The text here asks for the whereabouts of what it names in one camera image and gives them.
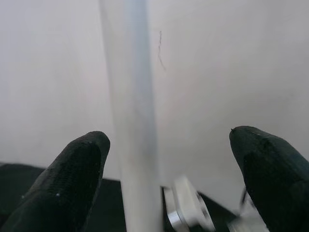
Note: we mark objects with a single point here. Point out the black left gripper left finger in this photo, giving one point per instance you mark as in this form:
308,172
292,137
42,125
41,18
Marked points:
60,188

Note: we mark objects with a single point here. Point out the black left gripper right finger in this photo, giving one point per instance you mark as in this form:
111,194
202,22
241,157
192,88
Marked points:
277,183

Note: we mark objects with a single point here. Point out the white plastic table leg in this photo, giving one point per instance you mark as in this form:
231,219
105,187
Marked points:
135,96

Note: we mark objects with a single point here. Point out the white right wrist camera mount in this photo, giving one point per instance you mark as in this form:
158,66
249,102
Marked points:
186,198

